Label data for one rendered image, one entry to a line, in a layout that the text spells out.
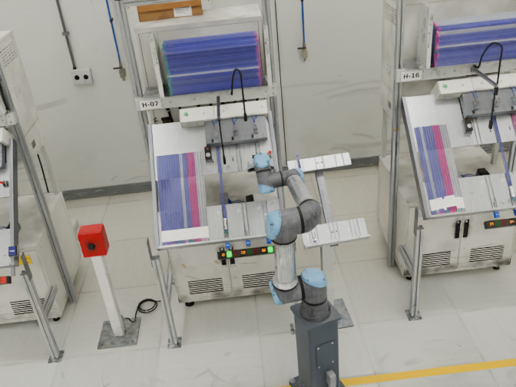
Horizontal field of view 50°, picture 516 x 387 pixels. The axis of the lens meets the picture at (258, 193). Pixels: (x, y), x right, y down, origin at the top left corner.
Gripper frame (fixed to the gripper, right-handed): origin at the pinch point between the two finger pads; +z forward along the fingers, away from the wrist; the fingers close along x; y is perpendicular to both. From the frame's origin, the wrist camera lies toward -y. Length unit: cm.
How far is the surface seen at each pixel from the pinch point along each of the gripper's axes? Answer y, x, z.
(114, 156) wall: 42, 119, 187
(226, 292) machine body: -70, 29, 62
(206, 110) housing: 37.7, 25.9, 11.5
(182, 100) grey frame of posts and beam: 44, 38, 10
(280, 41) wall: 112, -31, 142
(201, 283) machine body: -62, 43, 57
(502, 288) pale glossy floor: -86, -144, 56
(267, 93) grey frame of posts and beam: 43.0, -8.8, 10.2
